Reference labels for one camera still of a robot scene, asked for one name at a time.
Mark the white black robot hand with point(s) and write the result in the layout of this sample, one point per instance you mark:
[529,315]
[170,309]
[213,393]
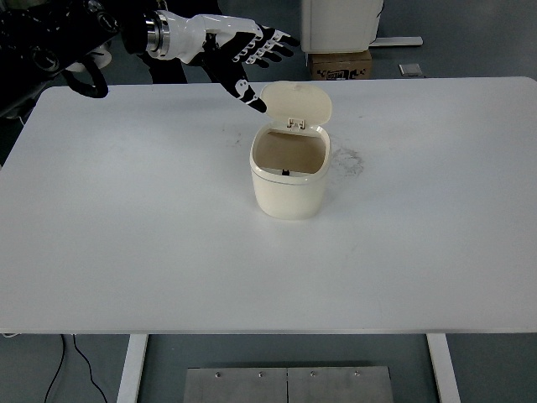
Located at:
[197,38]

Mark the cream lidded trash bin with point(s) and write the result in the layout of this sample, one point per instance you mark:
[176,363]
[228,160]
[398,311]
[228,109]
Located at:
[289,197]

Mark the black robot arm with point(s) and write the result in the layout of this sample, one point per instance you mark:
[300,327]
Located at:
[63,33]

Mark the person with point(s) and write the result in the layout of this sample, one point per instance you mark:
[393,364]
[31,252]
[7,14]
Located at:
[168,73]

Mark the white appliance cabinet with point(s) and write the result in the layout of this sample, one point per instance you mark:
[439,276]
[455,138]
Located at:
[340,25]

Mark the brown cardboard box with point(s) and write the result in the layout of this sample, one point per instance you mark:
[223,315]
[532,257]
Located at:
[340,65]

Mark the white table foot bar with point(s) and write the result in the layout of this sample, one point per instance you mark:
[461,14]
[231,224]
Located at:
[398,41]

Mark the small grey floor plate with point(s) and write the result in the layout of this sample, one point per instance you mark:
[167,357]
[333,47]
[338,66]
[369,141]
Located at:
[410,69]

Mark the white table leg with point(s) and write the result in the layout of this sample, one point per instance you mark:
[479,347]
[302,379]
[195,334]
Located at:
[132,369]
[444,369]

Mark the grey metal plate with screws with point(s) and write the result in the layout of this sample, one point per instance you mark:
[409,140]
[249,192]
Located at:
[340,386]
[237,386]

